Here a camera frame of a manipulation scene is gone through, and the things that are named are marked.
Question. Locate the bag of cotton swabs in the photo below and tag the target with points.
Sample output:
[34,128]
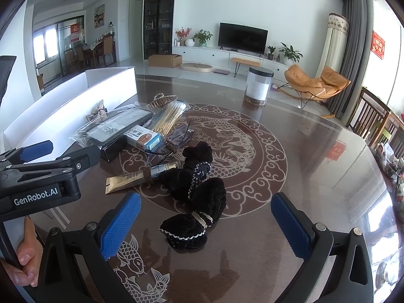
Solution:
[169,116]

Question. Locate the red window decoration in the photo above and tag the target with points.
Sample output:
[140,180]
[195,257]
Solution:
[378,45]

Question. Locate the framed wall painting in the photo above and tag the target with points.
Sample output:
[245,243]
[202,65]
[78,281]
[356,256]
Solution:
[99,15]

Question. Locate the gold hair claw clip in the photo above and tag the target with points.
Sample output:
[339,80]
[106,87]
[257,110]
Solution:
[159,102]

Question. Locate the green potted plant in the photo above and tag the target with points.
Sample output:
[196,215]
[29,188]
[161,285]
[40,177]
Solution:
[202,37]

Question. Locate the grey curtain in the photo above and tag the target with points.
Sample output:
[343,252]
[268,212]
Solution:
[353,53]

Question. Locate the black velvet scrunchie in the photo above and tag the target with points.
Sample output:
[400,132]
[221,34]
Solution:
[202,192]

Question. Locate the beige cat scratcher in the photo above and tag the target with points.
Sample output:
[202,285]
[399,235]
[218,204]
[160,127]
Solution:
[195,67]

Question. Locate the dark glass display cabinet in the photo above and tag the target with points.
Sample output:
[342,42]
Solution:
[159,15]

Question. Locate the black printed box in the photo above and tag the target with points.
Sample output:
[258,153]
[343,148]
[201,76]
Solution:
[113,151]

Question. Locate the red flowers in vase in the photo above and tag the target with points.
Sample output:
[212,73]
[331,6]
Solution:
[183,34]

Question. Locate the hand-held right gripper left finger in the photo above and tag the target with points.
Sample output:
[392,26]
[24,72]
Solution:
[121,225]

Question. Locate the eyeglasses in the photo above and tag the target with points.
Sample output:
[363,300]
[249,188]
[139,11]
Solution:
[176,145]

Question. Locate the white television cabinet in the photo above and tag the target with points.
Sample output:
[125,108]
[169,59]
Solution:
[202,53]

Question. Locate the phone case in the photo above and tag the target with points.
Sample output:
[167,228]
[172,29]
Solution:
[110,126]

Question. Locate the wooden bench with metal legs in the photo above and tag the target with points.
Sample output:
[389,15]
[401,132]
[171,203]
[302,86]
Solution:
[244,60]

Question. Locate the rhinestone bow hair clip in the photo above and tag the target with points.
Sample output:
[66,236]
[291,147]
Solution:
[100,110]

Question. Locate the blue white medicine box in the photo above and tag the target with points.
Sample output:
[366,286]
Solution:
[145,140]

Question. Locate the dark wooden chair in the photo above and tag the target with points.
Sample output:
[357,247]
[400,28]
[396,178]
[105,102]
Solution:
[372,116]

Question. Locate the wooden dining chair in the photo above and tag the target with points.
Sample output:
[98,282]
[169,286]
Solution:
[74,58]
[107,49]

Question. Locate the black television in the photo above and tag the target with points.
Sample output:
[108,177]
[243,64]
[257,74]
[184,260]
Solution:
[243,38]

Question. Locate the person's left hand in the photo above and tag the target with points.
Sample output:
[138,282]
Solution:
[30,255]

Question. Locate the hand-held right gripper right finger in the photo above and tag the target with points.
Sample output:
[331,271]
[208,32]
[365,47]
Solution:
[290,225]

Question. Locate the red door decoration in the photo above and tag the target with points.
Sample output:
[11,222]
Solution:
[75,32]

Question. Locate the cream covered air conditioner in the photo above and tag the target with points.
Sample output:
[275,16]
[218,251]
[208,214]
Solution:
[334,44]

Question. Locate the brown patterned desktop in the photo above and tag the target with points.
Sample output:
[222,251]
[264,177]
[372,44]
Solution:
[284,132]

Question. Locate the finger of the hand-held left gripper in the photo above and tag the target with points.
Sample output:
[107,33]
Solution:
[36,151]
[85,157]

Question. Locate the grey floor pad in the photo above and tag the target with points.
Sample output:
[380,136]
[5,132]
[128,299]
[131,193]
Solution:
[222,72]

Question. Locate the white round vase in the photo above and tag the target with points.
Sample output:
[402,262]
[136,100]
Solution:
[190,42]

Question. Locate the large leafy potted plant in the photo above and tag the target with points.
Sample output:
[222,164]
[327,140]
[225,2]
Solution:
[290,53]

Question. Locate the orange lounge chair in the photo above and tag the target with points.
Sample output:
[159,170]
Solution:
[303,79]

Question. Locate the pile of packaged goods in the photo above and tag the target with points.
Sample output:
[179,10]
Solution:
[391,170]

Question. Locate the clear jar with black lid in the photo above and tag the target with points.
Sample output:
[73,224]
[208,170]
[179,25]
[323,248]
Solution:
[257,88]

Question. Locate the small potted plant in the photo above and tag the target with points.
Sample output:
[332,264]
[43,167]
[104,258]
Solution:
[271,52]

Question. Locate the brown cardboard box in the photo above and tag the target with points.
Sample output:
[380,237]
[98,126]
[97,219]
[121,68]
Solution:
[164,60]

